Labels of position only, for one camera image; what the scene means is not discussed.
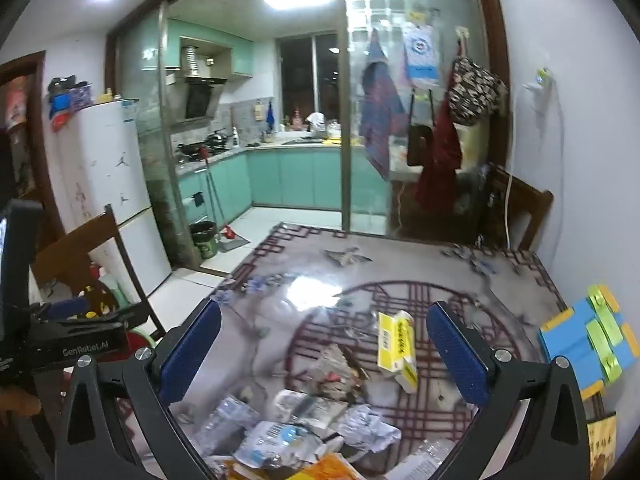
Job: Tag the kitchen window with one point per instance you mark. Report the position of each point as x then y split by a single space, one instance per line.
310 80

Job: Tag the black wok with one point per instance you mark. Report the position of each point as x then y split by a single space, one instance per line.
216 138

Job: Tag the orange packet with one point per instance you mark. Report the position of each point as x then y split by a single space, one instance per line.
325 470

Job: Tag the red garment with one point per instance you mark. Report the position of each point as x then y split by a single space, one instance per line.
442 160

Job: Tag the white and blue hanging bag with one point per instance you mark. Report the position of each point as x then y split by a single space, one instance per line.
421 55

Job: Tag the grey dustpan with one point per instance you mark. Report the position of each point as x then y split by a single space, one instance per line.
235 244

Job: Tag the plaid blue red apron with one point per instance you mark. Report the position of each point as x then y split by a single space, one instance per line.
380 110

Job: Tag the red bin with green rim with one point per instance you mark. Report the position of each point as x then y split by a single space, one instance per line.
122 296

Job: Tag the dark kitchen waste bin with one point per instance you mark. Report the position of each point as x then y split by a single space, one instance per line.
204 242

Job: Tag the teal kitchen base cabinets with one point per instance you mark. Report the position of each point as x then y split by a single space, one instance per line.
300 175

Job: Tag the blue yellow plastic toy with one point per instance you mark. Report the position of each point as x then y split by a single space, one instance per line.
575 345

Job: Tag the blue and red bags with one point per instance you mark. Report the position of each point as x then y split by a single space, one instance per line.
70 100

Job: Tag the white blister pack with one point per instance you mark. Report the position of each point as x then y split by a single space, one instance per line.
310 407

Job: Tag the yellow and white box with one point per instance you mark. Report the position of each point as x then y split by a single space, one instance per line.
397 350

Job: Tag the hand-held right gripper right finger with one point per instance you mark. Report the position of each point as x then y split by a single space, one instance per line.
457 355

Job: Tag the steel range hood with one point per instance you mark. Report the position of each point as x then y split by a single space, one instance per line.
200 95

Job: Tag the clear plastic bag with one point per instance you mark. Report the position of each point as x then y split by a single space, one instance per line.
430 457

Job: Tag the yellow printed booklet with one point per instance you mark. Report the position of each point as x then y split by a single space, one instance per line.
602 445

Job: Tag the carved dark wooden chair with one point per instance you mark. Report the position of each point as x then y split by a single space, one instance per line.
75 250

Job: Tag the glass sliding door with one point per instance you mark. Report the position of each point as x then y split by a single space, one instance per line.
440 0

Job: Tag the patterned tablecloth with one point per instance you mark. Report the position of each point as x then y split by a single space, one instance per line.
400 270

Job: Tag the black hanging bag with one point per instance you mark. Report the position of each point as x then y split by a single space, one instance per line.
419 142

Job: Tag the blue white plastic package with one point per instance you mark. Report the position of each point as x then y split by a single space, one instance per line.
280 440

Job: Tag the red wall poster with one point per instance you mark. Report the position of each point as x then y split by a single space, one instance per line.
16 102

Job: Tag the clear plastic wrapper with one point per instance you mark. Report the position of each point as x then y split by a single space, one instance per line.
225 422

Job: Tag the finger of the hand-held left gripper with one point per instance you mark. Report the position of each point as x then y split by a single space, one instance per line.
65 308
130 316

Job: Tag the teal wall cabinet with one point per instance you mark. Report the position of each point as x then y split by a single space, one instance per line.
240 55

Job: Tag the plain brown wooden chair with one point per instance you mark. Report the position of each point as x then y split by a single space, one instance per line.
530 205

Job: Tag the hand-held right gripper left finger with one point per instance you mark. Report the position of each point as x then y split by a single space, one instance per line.
192 355

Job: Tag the crumpled white paper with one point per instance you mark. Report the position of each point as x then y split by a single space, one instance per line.
367 427

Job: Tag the white refrigerator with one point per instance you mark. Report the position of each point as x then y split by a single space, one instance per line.
115 170

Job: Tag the white wall charger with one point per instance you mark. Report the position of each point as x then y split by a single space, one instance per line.
537 87

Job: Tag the patterned fabric bag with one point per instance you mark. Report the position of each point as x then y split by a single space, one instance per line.
472 92

